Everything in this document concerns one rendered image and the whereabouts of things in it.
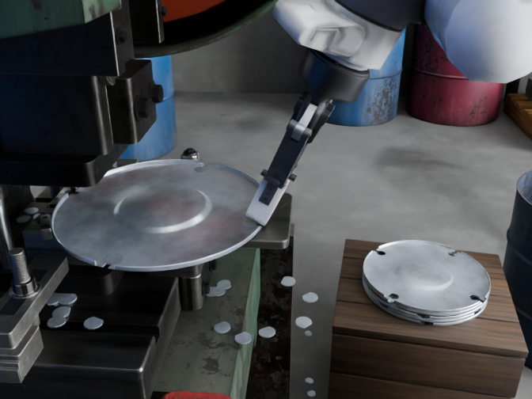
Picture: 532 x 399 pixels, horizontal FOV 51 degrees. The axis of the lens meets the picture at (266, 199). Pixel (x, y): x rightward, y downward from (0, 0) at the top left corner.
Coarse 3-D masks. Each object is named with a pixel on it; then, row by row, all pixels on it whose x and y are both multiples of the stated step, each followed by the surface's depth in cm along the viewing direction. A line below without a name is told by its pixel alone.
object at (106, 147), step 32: (128, 32) 72; (128, 64) 70; (0, 96) 63; (32, 96) 63; (64, 96) 62; (96, 96) 62; (128, 96) 65; (160, 96) 72; (0, 128) 65; (32, 128) 64; (64, 128) 64; (96, 128) 64; (128, 128) 66
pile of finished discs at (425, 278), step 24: (408, 240) 145; (384, 264) 136; (408, 264) 134; (432, 264) 134; (456, 264) 136; (480, 264) 135; (384, 288) 127; (408, 288) 127; (432, 288) 126; (456, 288) 127; (480, 288) 127; (408, 312) 121; (432, 312) 119; (456, 312) 120; (480, 312) 124
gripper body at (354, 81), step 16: (304, 64) 60; (320, 64) 58; (336, 64) 58; (304, 80) 60; (320, 80) 58; (336, 80) 58; (352, 80) 58; (320, 96) 59; (336, 96) 59; (352, 96) 60; (304, 112) 60; (320, 112) 60
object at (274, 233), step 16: (288, 208) 77; (272, 224) 73; (288, 224) 73; (256, 240) 70; (272, 240) 70; (288, 240) 70; (144, 272) 76; (160, 272) 75; (176, 272) 75; (192, 272) 75; (208, 272) 82; (192, 288) 76; (208, 288) 78; (192, 304) 77
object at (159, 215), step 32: (160, 160) 88; (192, 160) 88; (96, 192) 80; (128, 192) 80; (160, 192) 79; (192, 192) 79; (224, 192) 80; (64, 224) 73; (96, 224) 73; (128, 224) 72; (160, 224) 71; (192, 224) 72; (224, 224) 72; (96, 256) 66; (128, 256) 66; (160, 256) 66; (192, 256) 66
